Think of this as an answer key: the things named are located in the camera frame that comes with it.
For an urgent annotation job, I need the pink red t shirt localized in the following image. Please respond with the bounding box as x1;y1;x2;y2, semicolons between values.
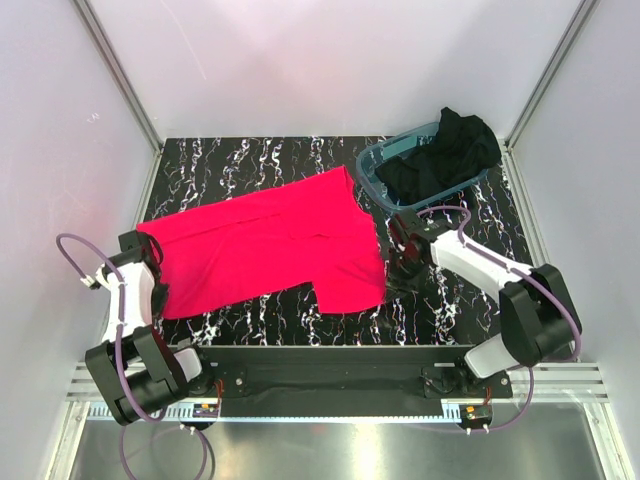
137;167;386;320

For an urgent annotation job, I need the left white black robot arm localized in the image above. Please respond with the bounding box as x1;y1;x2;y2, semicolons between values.
85;230;216;426

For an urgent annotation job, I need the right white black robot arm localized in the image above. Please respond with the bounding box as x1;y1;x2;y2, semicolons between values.
388;211;582;398

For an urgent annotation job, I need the teal transparent plastic bin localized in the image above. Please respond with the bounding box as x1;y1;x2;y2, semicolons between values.
355;122;489;214

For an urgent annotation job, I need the black t shirt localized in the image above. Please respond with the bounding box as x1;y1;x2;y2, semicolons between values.
375;107;501;205

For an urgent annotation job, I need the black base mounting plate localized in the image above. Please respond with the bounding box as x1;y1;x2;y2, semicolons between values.
199;346;513;413

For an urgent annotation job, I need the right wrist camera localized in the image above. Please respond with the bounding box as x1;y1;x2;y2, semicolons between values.
389;209;443;244

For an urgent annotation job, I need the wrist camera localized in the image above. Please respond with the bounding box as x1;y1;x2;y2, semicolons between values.
389;209;443;244
118;230;164;264

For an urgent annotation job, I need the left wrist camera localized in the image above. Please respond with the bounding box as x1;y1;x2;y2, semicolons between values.
118;230;164;264

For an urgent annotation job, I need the white slotted cable duct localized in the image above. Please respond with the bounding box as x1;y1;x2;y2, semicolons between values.
87;402;469;422

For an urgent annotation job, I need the aluminium front rail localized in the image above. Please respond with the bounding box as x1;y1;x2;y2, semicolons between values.
64;362;609;403

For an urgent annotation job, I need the left aluminium frame post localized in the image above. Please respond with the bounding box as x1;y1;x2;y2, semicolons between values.
71;0;164;153

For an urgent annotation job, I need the aluminium frame post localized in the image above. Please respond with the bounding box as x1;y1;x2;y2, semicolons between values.
504;0;600;150
71;0;164;153

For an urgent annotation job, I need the right aluminium frame post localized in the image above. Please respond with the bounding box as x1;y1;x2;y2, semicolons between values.
504;0;600;150

